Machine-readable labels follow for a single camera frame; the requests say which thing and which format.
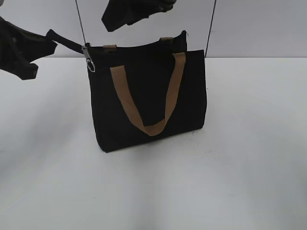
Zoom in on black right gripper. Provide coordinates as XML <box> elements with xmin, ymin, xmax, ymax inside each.
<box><xmin>101</xmin><ymin>0</ymin><xmax>176</xmax><ymax>32</ymax></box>

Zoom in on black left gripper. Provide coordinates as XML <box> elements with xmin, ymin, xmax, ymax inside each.
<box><xmin>0</xmin><ymin>18</ymin><xmax>83</xmax><ymax>81</ymax></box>

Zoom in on silver zipper pull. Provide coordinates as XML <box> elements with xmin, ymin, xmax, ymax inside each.
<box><xmin>82</xmin><ymin>46</ymin><xmax>95</xmax><ymax>73</ymax></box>

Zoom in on black bag with tan handles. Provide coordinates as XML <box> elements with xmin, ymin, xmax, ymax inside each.
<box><xmin>88</xmin><ymin>31</ymin><xmax>207</xmax><ymax>152</ymax></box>

